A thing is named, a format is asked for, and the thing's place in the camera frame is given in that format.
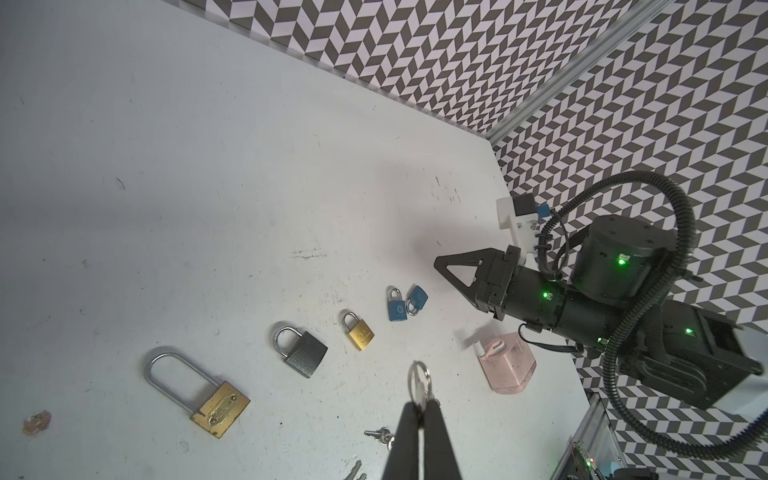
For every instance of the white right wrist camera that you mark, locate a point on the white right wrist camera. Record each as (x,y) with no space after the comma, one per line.
(520,215)

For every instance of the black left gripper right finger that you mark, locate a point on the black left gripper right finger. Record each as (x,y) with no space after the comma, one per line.
(439,459)

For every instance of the pink pencil sharpener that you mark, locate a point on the pink pencil sharpener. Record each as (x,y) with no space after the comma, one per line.
(507,362)

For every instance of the small blue padlock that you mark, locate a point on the small blue padlock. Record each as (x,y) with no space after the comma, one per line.
(396,305)

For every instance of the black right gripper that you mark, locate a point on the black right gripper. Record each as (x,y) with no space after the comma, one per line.
(483,275)

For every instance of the small brass padlock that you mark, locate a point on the small brass padlock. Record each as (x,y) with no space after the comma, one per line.
(356,329)

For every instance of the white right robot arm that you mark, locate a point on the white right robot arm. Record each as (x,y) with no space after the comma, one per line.
(607,291)

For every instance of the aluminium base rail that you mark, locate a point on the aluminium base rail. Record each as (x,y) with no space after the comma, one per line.
(593,451)

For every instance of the black padlock with keys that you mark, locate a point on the black padlock with keys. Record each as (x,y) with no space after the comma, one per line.
(306,353)

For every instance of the long shackle brass padlock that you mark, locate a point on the long shackle brass padlock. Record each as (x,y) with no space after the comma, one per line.
(213,404)

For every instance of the aluminium right corner post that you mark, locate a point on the aluminium right corner post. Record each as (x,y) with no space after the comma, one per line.
(625,27)

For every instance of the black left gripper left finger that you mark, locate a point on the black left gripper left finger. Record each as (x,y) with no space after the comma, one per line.
(403,460)

